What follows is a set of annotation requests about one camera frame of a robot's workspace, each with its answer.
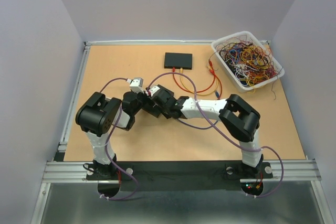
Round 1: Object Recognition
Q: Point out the long black network switch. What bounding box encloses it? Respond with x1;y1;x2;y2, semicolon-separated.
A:
142;100;161;118

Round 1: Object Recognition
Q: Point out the yellow ethernet cable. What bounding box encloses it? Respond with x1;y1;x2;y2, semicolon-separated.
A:
179;63;220;97

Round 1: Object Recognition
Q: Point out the small black network switch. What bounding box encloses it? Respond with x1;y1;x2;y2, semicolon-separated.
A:
164;52;193;70

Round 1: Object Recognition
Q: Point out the blue ethernet cable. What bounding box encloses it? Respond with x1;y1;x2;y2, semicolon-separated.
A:
175;90;221;130

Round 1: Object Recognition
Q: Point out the orange-red ethernet cable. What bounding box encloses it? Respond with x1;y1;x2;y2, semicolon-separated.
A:
206;67;223;98

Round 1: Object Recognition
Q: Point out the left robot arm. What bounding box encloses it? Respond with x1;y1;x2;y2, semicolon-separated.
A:
75;91;148;177

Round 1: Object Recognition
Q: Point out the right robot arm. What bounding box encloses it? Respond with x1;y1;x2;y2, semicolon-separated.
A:
149;85;263;168

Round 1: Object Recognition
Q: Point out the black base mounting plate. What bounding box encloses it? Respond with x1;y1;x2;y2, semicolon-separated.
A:
83;161;273;191

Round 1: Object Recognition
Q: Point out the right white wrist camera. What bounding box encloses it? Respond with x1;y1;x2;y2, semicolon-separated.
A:
146;86;160;97

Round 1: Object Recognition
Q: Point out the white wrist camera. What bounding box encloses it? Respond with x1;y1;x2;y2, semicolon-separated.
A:
127;77;144;93
146;86;160;97

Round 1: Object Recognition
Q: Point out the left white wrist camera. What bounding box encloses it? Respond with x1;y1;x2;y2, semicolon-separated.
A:
127;77;144;93

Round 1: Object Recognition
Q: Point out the red ethernet cable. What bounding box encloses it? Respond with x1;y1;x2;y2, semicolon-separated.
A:
171;60;217;94

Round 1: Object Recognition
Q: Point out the tangled coloured wire pile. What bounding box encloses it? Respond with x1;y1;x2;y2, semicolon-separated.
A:
209;33;279;100

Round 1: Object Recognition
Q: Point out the aluminium frame rail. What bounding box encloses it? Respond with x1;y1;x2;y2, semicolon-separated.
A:
32;41;323;223

